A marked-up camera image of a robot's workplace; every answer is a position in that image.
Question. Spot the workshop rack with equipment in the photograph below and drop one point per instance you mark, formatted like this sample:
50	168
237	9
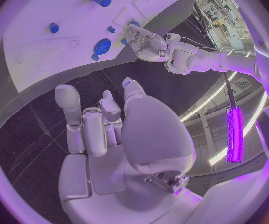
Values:
222	20

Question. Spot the blue round peg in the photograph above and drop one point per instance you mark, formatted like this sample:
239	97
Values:
54	28

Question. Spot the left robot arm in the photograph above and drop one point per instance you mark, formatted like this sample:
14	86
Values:
208	61

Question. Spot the blue gear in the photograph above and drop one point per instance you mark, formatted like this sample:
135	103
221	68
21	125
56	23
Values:
102	46

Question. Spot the small blue plug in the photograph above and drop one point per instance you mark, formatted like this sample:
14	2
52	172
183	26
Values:
95	57

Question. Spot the blue block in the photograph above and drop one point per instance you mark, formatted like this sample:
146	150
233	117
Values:
124	41

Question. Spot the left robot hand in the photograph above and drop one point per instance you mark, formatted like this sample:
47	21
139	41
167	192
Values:
151	47

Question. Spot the glowing light bar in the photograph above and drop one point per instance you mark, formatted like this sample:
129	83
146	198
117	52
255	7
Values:
235	134

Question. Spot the small blue peg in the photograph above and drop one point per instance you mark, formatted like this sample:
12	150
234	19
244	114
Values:
111	29

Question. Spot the white task board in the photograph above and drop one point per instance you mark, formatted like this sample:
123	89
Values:
66	13

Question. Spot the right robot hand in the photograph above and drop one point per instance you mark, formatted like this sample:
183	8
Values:
157	134

